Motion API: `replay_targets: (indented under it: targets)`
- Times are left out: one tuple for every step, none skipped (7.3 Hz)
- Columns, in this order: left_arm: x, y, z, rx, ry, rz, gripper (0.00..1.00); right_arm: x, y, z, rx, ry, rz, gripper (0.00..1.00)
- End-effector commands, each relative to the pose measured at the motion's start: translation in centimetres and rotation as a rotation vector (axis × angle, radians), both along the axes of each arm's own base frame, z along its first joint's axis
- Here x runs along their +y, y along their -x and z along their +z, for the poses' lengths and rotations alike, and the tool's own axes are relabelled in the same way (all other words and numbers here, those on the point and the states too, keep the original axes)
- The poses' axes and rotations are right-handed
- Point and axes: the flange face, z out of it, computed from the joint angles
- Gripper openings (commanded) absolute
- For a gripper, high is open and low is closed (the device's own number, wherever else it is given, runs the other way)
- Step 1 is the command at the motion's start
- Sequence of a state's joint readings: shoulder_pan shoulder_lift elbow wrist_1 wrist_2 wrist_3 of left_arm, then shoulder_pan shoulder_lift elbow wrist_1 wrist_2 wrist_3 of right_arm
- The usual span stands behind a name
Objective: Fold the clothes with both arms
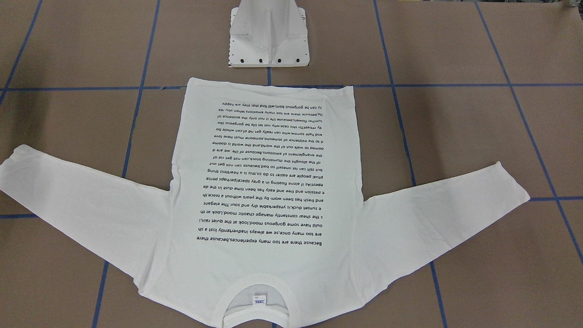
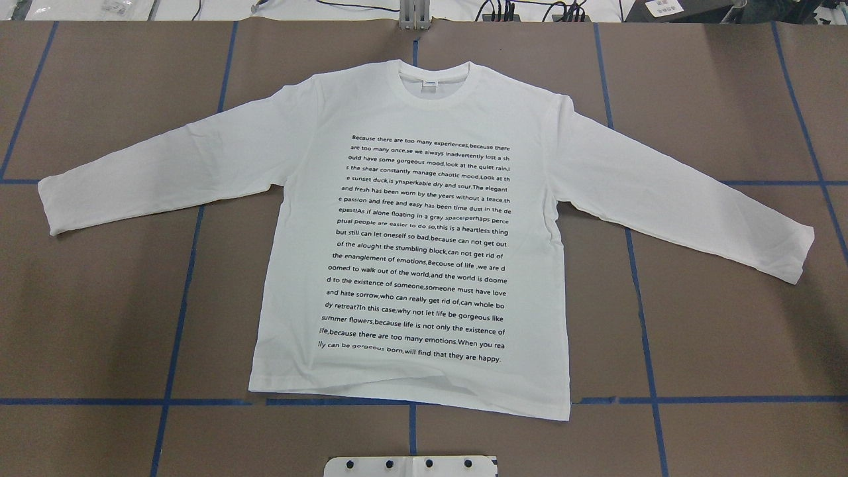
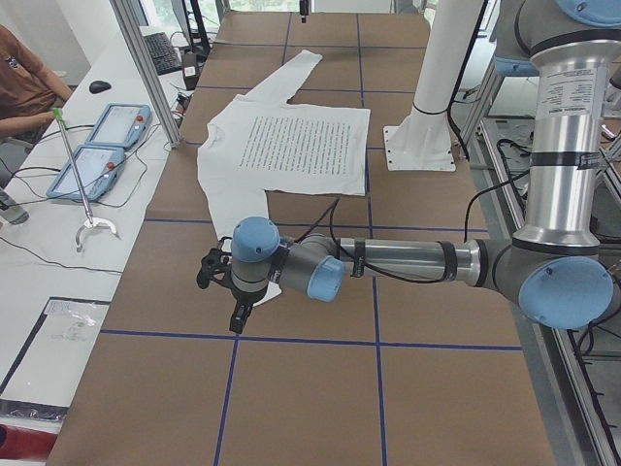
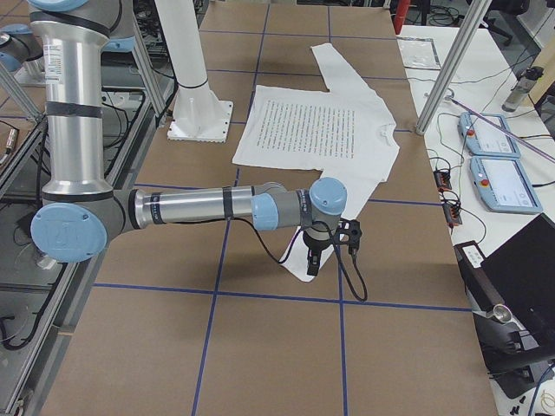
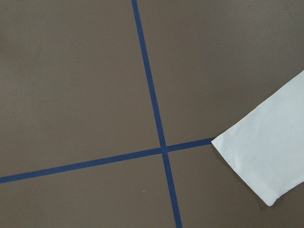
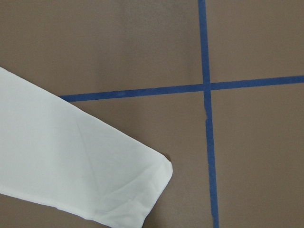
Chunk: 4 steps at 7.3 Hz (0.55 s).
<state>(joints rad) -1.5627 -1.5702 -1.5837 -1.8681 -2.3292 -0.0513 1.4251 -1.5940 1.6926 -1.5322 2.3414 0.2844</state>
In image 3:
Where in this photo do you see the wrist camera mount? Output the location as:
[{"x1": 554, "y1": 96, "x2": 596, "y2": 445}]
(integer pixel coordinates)
[{"x1": 196, "y1": 248, "x2": 233, "y2": 289}]

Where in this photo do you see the white camera mast pillar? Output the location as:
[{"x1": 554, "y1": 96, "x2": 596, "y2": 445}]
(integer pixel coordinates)
[{"x1": 383, "y1": 0, "x2": 485, "y2": 172}]

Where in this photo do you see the black computer mouse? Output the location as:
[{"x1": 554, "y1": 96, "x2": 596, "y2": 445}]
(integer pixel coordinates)
[{"x1": 88, "y1": 80, "x2": 112, "y2": 94}]

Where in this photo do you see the near blue teach pendant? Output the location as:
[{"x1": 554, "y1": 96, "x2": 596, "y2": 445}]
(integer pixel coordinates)
[{"x1": 47, "y1": 145, "x2": 125, "y2": 202}]

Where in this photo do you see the person in brown shirt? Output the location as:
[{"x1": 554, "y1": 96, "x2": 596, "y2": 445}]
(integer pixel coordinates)
[{"x1": 1, "y1": 25, "x2": 73, "y2": 139}]

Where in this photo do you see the clear plastic document sleeve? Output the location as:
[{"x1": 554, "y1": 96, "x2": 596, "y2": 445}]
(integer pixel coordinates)
[{"x1": 1, "y1": 297, "x2": 110, "y2": 423}]

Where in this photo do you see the far blue teach pendant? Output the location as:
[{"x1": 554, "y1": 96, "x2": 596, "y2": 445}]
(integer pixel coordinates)
[{"x1": 85, "y1": 103, "x2": 151, "y2": 150}]

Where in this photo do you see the black power adapter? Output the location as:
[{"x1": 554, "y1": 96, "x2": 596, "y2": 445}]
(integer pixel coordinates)
[{"x1": 181, "y1": 51, "x2": 200, "y2": 90}]

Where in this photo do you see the white printed t-shirt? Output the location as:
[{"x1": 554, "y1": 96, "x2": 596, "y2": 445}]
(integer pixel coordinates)
[{"x1": 196, "y1": 49, "x2": 372, "y2": 307}]

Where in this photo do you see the blue teach pendant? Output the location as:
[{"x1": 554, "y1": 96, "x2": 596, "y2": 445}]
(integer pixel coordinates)
[
  {"x1": 85, "y1": 103, "x2": 151, "y2": 150},
  {"x1": 47, "y1": 145, "x2": 125, "y2": 202}
]

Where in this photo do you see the grey water bottle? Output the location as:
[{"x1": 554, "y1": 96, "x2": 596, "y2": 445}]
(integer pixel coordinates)
[{"x1": 0, "y1": 188, "x2": 29, "y2": 225}]

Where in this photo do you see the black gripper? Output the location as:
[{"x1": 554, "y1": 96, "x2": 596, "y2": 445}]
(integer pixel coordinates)
[
  {"x1": 229, "y1": 286, "x2": 268, "y2": 333},
  {"x1": 299, "y1": 0, "x2": 310, "y2": 23}
]

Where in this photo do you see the metal reacher grabber stick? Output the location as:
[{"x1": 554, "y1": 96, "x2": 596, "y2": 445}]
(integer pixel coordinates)
[{"x1": 51, "y1": 107, "x2": 120, "y2": 252}]

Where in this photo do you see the aluminium frame post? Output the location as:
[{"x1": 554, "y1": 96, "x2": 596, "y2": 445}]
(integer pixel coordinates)
[{"x1": 110, "y1": 0, "x2": 181, "y2": 149}]

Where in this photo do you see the black keyboard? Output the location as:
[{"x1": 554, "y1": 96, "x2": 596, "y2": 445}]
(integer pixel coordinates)
[{"x1": 143, "y1": 32, "x2": 181, "y2": 76}]

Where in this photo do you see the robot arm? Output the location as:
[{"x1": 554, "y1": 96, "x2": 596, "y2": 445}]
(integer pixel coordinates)
[{"x1": 224, "y1": 1, "x2": 620, "y2": 333}]

